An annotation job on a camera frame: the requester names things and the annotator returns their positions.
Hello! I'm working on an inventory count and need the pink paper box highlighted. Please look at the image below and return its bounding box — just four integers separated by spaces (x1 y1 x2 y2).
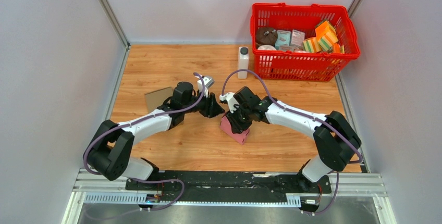
219 115 250 145

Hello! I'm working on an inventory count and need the brown round item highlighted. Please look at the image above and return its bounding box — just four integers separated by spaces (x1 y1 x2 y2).
255 27 278 47

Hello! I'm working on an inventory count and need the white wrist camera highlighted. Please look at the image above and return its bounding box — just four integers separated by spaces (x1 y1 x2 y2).
197 76 214 97
219 92 240 113

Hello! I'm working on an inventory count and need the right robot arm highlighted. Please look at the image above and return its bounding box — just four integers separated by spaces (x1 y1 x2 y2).
219 86 362 192

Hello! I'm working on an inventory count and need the white bottle black cap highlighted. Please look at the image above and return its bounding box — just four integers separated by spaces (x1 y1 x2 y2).
237 46 250 79

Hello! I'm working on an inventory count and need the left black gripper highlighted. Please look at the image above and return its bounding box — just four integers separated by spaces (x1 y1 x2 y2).
182 88 225 118

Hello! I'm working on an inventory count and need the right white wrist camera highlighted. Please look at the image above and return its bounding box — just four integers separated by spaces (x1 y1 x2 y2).
219 92 240 113

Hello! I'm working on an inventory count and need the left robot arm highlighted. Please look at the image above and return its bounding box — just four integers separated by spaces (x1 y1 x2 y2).
83 77 225 190

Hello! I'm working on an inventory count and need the teal small box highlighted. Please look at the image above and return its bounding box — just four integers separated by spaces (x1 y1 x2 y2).
274 30 291 50

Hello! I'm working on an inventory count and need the brown cardboard box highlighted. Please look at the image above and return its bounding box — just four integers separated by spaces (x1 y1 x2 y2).
144 86 173 113

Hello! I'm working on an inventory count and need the aluminium frame rail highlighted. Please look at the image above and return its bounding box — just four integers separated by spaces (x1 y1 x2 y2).
62 170 396 223

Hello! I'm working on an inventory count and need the striped sponge pack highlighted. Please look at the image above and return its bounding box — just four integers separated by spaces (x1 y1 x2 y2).
303 37 322 53

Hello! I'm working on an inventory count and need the red plastic basket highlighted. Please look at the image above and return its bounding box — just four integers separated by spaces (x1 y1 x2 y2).
250 3 360 82

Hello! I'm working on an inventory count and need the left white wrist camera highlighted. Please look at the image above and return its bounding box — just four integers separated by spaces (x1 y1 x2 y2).
197 76 214 97

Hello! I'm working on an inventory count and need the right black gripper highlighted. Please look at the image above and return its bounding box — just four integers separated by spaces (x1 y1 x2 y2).
225 104 253 134

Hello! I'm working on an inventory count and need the white round lid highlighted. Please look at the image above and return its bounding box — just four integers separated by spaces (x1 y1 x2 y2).
257 45 277 51

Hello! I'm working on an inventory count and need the grey pink small box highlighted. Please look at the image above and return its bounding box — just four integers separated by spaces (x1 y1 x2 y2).
290 30 305 48

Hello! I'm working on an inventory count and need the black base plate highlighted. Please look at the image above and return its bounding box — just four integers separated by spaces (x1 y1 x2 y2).
125 170 332 203

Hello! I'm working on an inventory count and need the orange green sponge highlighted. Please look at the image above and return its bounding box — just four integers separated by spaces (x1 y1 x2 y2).
315 19 339 52

